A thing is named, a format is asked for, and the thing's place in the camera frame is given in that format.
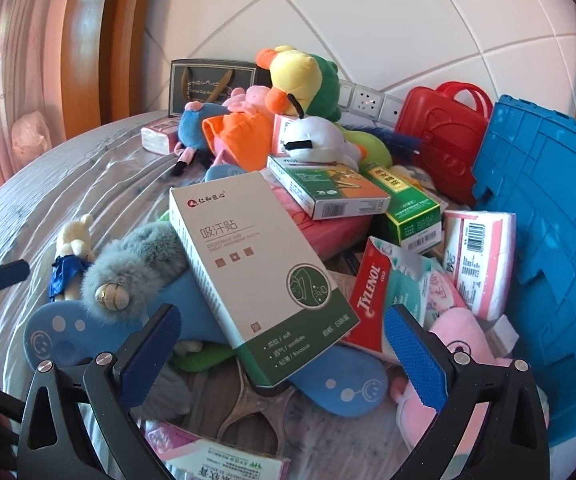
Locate red white medicine box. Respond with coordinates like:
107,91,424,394
340,237,436,366

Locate yellow green duck plush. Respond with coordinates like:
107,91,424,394
257,45,341,123

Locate red plastic case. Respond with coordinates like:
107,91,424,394
394,81,493,208

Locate green white flat box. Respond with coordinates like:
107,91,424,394
267,155,391,221

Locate beige bear doll blue dress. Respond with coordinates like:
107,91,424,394
49,214,96,303

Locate pink flat box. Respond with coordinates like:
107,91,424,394
145,420,203,466

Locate pink plastic bag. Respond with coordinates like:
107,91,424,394
10,110,51,161

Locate blue plastic crate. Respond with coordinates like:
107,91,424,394
470,94,576,446

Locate pink tissue pack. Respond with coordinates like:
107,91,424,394
442,209,517,321
140,120,183,155

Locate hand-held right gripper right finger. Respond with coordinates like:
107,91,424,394
384,304,551,480

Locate pink white box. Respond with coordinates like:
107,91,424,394
270,112,301,156

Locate white box green print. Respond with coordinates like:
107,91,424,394
160,452,291,480

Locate large pink plush toy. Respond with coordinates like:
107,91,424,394
390,307,548,453

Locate metal scissors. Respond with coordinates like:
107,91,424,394
216,355,299,443

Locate white wall socket strip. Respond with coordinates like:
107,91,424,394
338,80,405,128

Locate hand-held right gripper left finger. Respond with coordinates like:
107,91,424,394
17,304,183,480

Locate large white green box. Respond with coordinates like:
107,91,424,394
169,170,360,389

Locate black gift bag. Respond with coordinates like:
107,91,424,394
169,59,259,118

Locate orange plush toy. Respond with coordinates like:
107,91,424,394
202,110,276,173

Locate blue plush doll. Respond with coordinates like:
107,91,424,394
172,101,229,176

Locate pink plush pig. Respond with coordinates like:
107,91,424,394
223,85,273,116

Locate teal white box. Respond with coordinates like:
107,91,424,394
383,255,448,326

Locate white plush toy black stripes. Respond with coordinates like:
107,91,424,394
280,115,361,166

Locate small white box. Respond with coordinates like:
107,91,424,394
485,315,521,358

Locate dark green medicine box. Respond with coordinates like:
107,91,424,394
360,162,443,253

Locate pink curtain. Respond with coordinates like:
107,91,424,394
0,0,114,201

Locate grey furry plush toy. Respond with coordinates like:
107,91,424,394
80,222,193,328

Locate pink cushion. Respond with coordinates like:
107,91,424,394
268,180,383,263

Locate bright green plush toy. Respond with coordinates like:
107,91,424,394
170,340,239,373

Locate grey striped bedsheet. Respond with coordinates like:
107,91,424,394
0,112,419,480

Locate blue feathery toy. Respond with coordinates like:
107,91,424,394
343,125,426,156

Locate light green plush toy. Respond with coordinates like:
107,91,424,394
340,127,393,168

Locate wooden door frame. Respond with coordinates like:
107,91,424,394
100,0,169,121

